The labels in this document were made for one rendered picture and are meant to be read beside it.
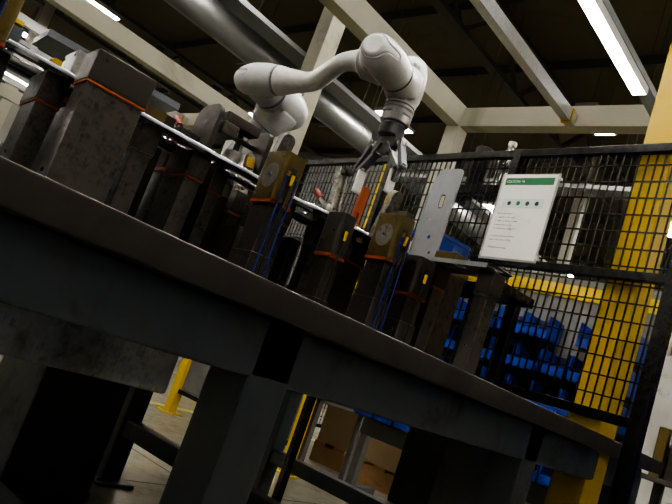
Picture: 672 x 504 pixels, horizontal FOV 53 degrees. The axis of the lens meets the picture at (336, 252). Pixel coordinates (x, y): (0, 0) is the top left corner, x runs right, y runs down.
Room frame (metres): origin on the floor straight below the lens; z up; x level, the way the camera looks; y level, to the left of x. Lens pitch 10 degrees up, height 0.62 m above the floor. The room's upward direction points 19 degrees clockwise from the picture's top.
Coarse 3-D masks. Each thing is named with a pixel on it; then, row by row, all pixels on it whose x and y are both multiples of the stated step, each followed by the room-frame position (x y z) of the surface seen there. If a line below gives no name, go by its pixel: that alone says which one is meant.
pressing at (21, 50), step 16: (16, 48) 1.23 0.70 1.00; (16, 64) 1.34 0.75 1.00; (48, 64) 1.26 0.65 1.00; (160, 128) 1.44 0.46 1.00; (160, 144) 1.58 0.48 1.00; (176, 144) 1.53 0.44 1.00; (192, 144) 1.48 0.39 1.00; (224, 160) 1.48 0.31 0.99; (256, 176) 1.53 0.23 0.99; (304, 208) 1.72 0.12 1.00; (320, 208) 1.64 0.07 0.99; (304, 224) 1.88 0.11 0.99; (368, 240) 1.84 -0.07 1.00
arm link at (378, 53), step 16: (368, 48) 1.66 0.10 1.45; (384, 48) 1.65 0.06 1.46; (400, 48) 1.69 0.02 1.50; (336, 64) 1.82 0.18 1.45; (352, 64) 1.77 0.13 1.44; (368, 64) 1.69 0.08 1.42; (384, 64) 1.68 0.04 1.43; (400, 64) 1.70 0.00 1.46; (272, 80) 2.07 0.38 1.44; (288, 80) 2.05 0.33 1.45; (304, 80) 2.01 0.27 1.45; (320, 80) 1.94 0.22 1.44; (368, 80) 1.77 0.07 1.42; (384, 80) 1.74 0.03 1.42; (400, 80) 1.74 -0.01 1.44
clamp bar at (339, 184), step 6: (342, 168) 1.98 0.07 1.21; (348, 168) 1.96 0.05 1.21; (336, 174) 1.98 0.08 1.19; (342, 174) 1.99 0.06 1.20; (348, 174) 1.96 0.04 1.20; (336, 180) 1.97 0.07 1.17; (342, 180) 1.99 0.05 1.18; (336, 186) 1.97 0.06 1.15; (342, 186) 1.99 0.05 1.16; (330, 192) 1.98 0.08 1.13; (336, 192) 1.97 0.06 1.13; (342, 192) 1.98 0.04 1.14; (330, 198) 1.97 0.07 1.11; (336, 198) 1.98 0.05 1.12; (342, 198) 1.98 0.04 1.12; (330, 204) 1.96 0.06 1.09; (336, 204) 1.98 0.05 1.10; (336, 210) 1.98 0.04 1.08
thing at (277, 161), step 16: (272, 160) 1.47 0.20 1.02; (288, 160) 1.43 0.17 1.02; (304, 160) 1.45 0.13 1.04; (272, 176) 1.45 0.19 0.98; (288, 176) 1.44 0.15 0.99; (256, 192) 1.48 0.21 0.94; (272, 192) 1.43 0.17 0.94; (288, 192) 1.45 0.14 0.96; (256, 208) 1.47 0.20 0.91; (272, 208) 1.44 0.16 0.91; (288, 208) 1.46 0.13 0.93; (256, 224) 1.45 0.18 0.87; (272, 224) 1.45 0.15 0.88; (240, 240) 1.48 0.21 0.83; (256, 240) 1.44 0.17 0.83; (272, 240) 1.46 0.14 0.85; (240, 256) 1.46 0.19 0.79; (256, 256) 1.44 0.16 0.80; (256, 272) 1.45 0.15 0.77
